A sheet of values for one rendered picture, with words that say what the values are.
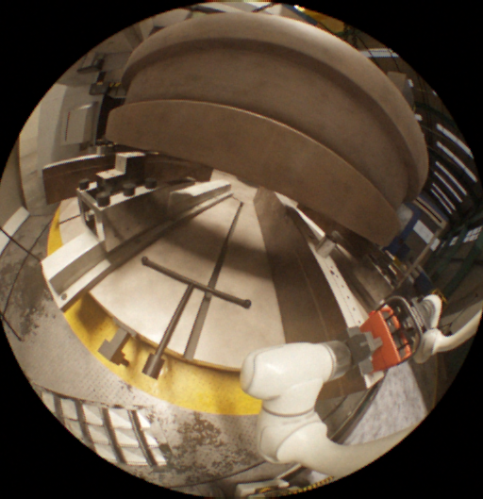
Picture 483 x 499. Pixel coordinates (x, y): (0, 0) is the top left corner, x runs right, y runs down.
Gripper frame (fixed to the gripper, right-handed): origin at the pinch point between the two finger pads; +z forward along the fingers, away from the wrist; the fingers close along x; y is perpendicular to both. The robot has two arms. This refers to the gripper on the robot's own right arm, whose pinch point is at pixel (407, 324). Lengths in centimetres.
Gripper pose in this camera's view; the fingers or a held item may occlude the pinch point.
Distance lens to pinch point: 58.1
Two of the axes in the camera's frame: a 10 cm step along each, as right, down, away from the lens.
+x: 0.4, 6.3, -7.8
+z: -9.9, -0.8, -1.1
